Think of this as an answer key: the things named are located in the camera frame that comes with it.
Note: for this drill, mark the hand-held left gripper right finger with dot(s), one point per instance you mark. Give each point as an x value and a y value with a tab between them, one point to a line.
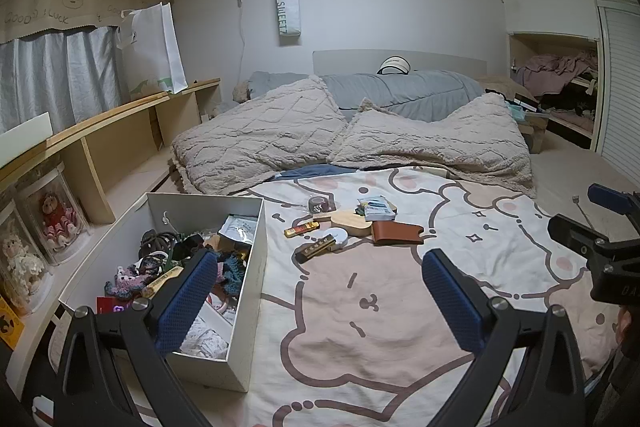
450	302

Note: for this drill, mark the brown bandage roll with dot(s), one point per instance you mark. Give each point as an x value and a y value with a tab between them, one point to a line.
320	205

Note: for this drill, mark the white blue medicine packet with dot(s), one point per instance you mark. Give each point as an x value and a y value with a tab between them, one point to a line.
376	207

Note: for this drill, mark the teal crocheted item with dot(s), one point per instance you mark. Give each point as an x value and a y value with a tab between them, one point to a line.
232	273

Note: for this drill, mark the beige fluffy pillow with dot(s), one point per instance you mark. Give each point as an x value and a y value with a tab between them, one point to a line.
260	137
435	142

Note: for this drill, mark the grey curtain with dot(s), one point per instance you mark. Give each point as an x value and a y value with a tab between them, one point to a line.
60	77

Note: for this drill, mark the white storage box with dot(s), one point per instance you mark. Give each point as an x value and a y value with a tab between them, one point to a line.
200	212

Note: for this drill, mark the purple crocheted toy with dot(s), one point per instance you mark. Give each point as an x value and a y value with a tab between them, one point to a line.
127	282

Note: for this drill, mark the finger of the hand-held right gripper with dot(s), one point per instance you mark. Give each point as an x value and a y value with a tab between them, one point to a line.
575	234
607	197

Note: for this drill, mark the white round tin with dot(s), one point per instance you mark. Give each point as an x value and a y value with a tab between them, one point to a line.
334	238

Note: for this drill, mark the beige printed valance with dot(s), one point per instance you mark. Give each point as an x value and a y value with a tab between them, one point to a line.
65	2

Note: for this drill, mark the wooden shelf unit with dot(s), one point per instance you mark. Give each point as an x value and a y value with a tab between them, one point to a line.
125	142

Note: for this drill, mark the metal fork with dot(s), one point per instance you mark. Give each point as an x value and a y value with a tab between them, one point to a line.
584	213

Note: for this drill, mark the red dressed doll display box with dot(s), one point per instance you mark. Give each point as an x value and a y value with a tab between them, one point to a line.
55	217

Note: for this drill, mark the yellow card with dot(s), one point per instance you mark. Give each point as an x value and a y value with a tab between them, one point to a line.
10	324

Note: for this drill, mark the wooden block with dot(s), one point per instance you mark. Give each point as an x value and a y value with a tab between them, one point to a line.
321	218

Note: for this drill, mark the white dressed doll display box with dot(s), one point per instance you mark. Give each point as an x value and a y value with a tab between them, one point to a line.
20	257

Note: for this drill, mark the dark green small item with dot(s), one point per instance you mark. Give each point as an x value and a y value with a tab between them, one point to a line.
360	210

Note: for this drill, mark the grey headboard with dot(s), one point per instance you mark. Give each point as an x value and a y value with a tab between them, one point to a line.
345	62

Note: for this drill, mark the dark box with gold print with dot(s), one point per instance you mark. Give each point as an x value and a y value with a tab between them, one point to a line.
312	250

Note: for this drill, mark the carved wooden board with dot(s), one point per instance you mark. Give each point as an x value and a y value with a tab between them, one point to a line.
350	222

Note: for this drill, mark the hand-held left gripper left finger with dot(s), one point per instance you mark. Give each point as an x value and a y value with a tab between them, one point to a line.
187	302

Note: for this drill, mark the brown leather wallet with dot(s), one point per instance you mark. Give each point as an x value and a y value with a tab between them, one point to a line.
395	233

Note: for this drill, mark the white hanging bag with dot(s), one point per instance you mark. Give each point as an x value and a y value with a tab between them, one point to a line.
288	17

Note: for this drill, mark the printed cartoon blanket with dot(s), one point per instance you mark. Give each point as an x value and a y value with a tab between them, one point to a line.
350	332

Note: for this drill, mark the pile of pink clothes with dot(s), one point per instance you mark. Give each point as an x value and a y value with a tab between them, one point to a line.
555	72

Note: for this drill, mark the white shopping bag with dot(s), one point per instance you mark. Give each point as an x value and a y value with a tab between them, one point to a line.
150	47

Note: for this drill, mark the white shutter door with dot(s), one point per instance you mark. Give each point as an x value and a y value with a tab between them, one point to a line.
622	97

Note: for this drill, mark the white cap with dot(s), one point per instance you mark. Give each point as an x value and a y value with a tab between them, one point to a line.
393	66

